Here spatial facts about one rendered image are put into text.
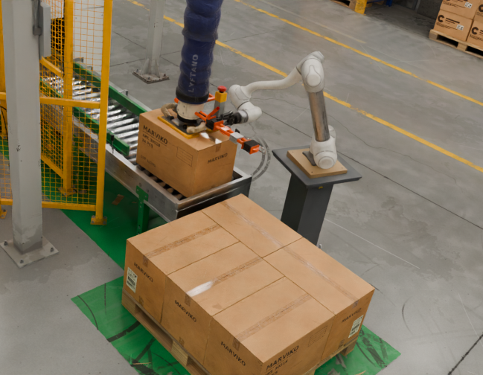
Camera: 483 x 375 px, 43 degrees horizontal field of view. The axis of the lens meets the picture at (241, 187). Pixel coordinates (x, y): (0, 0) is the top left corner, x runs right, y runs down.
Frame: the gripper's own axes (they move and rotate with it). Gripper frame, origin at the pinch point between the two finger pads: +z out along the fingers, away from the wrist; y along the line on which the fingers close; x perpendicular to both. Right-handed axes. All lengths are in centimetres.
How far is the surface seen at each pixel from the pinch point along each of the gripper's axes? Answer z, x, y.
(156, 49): -165, 271, 73
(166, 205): 33, 1, 56
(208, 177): 3.5, -5.0, 38.5
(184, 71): 11.0, 24.6, -28.9
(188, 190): 18, -2, 47
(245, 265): 33, -77, 53
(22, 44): 104, 61, -46
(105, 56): 44, 67, -27
